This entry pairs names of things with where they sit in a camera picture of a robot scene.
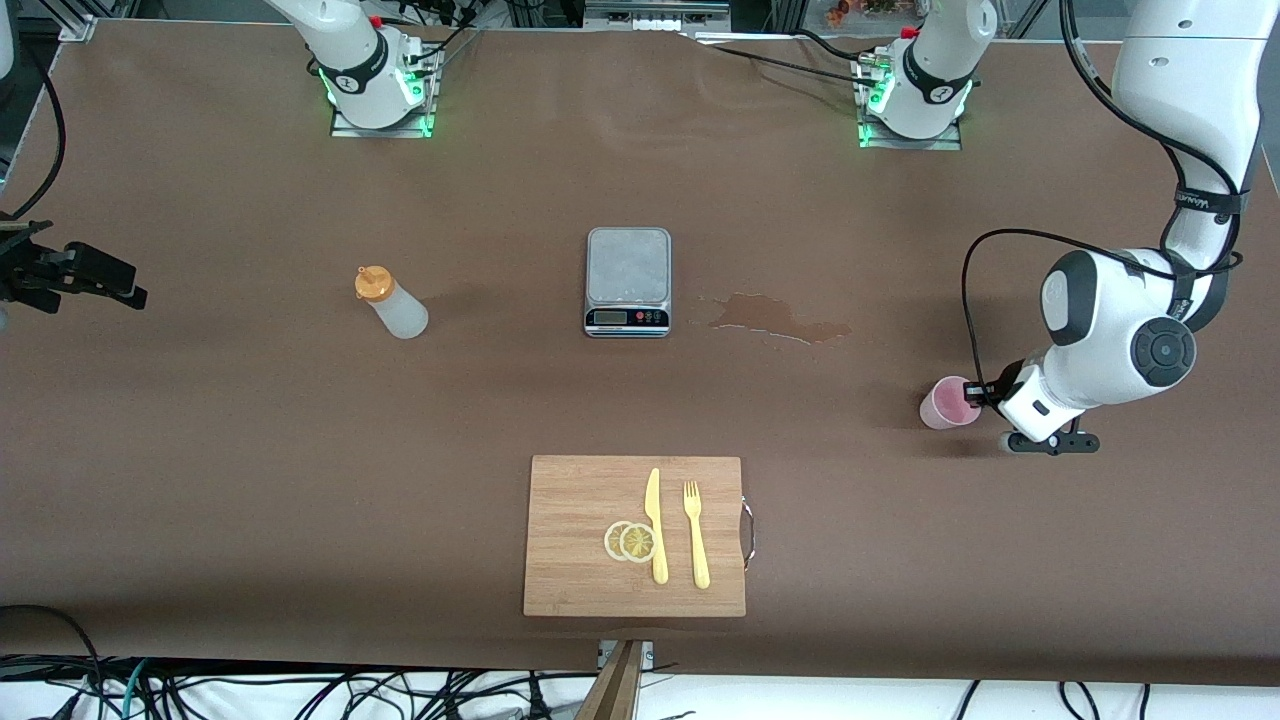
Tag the yellow plastic knife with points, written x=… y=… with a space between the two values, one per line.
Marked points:
x=657 y=540

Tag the wooden cutting board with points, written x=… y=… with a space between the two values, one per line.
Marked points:
x=570 y=540

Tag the lemon slice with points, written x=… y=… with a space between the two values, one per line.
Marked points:
x=611 y=541
x=638 y=543

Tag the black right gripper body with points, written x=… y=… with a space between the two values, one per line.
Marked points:
x=28 y=271

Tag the brown paper table cover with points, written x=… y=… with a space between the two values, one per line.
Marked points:
x=300 y=450

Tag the aluminium frame corner bracket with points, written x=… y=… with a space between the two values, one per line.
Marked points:
x=78 y=28

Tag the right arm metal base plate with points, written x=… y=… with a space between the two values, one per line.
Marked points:
x=400 y=131

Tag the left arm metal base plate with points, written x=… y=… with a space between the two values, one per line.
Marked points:
x=940 y=144

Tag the translucent sauce bottle orange cap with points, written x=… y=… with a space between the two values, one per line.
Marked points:
x=400 y=315

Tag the white power strip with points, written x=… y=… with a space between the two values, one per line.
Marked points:
x=655 y=22

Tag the yellow plastic fork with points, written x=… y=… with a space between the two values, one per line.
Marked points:
x=699 y=550

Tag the small metal bracket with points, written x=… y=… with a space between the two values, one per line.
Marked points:
x=648 y=655

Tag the pink plastic cup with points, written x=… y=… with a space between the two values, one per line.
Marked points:
x=940 y=410

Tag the wooden post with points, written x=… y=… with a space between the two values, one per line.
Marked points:
x=612 y=695

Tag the silver digital kitchen scale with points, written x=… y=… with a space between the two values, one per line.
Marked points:
x=627 y=265

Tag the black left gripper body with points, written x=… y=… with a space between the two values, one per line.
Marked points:
x=1004 y=385

